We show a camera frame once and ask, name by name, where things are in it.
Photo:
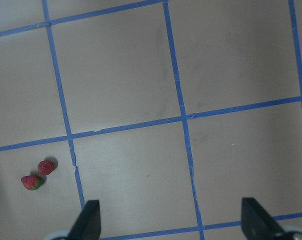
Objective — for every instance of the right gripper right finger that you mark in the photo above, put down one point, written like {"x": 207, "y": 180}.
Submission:
{"x": 256, "y": 223}

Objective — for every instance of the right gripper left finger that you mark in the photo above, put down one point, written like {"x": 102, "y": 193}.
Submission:
{"x": 88, "y": 224}

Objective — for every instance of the strawberry with green leaves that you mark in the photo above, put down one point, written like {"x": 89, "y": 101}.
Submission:
{"x": 32, "y": 182}

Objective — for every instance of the plain red strawberry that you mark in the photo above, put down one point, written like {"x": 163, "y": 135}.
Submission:
{"x": 46, "y": 167}

